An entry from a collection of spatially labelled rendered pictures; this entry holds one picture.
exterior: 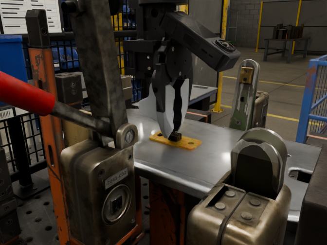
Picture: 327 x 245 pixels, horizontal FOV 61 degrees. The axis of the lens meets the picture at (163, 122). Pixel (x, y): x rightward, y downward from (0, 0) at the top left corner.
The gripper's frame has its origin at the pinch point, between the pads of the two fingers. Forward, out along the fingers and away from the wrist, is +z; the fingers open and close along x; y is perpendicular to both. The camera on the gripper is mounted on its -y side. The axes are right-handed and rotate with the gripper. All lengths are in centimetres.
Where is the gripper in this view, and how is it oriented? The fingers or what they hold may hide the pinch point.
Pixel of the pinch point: (174, 128)
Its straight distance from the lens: 45.2
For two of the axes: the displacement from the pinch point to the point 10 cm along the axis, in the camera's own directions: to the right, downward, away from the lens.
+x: -5.7, 2.8, -7.7
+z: 0.1, 9.4, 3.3
